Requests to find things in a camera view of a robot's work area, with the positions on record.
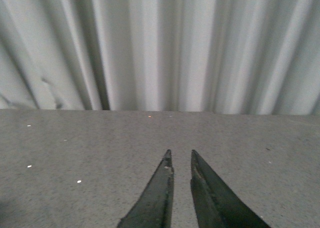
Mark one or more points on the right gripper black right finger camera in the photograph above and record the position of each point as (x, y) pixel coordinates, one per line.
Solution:
(215, 204)

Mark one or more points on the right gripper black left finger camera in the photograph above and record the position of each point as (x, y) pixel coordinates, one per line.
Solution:
(155, 204)

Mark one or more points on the white curtain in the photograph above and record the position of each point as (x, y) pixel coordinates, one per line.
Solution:
(224, 56)

